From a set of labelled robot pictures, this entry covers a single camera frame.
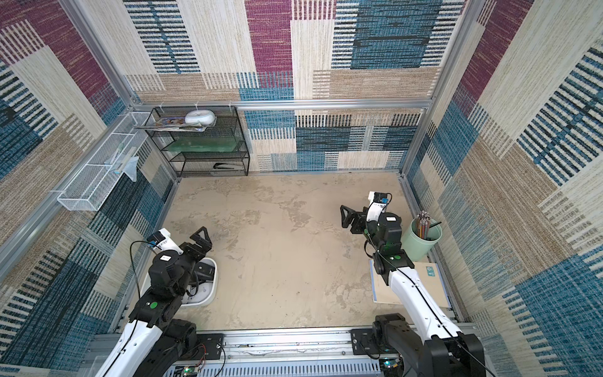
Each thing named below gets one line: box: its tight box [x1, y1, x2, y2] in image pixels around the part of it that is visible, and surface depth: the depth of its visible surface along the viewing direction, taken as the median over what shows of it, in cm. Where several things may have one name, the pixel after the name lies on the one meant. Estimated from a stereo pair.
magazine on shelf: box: [132, 117, 209, 132], surface depth 83 cm
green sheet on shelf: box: [163, 135, 245, 153], surface depth 102 cm
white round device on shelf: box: [184, 109, 216, 127], surface depth 91 cm
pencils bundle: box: [416, 210, 443, 240], surface depth 85 cm
